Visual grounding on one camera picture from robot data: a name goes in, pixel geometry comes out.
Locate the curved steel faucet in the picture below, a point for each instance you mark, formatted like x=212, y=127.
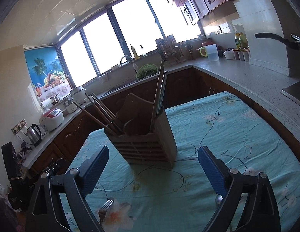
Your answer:
x=134, y=65

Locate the dark wooden base cabinets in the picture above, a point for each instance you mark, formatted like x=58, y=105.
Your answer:
x=183, y=82

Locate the metal spoon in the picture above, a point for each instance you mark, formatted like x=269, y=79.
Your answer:
x=218, y=199

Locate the grey speckled countertop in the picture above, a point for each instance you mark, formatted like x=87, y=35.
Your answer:
x=237, y=77

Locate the steel gas stove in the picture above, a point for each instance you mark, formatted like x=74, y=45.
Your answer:
x=295, y=90

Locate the green plastic colander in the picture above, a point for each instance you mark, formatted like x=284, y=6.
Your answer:
x=146, y=71

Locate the wooden utensil holder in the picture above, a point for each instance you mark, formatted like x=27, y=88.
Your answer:
x=150, y=147

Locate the wall power outlet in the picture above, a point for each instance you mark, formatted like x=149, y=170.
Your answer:
x=219, y=30

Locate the brown wooden wall cabinets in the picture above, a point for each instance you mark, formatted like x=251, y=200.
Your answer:
x=200, y=0

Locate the large white cooker pot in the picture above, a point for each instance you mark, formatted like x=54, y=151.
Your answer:
x=77, y=94

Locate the fruit and palm wall poster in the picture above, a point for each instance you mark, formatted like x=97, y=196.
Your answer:
x=43, y=72

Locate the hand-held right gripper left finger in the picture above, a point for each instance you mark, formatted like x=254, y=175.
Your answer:
x=96, y=169

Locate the small dark bottle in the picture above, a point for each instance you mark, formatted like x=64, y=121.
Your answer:
x=141, y=50

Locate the tall black appliance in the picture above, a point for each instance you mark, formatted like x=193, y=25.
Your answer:
x=12, y=169

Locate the yellow dish soap bottle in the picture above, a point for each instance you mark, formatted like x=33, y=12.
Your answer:
x=135, y=53

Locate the metal chopstick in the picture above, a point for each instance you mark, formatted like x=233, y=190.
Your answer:
x=164, y=87

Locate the white dishcloth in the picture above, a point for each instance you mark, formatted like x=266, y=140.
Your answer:
x=103, y=77

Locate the paper towel roll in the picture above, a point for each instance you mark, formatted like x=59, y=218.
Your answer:
x=46, y=104

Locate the white and red rice cooker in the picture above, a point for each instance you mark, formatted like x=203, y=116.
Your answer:
x=52, y=119

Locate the wall socket strip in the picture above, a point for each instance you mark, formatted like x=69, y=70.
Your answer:
x=18, y=126

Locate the pink plastic container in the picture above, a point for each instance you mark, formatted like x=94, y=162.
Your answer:
x=206, y=44

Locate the small condiment jar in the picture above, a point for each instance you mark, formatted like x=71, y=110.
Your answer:
x=246, y=56
x=241, y=56
x=236, y=55

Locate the steel kitchen sink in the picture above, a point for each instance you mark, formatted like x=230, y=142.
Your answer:
x=118, y=87

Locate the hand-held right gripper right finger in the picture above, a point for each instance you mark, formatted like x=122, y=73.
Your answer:
x=210, y=171

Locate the white bowl with purple lid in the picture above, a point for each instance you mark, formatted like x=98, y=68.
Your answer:
x=228, y=55

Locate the large kitchen window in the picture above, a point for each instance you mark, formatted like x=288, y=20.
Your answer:
x=135, y=29

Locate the small white electric steamer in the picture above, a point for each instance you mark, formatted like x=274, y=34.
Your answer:
x=70, y=107

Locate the small metal pot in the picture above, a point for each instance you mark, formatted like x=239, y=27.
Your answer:
x=55, y=99

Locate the metal fork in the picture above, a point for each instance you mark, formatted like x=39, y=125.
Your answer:
x=107, y=205

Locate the steel electric kettle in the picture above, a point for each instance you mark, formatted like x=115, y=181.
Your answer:
x=33, y=134

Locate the teal floral tablecloth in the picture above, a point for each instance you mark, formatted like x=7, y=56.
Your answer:
x=213, y=125

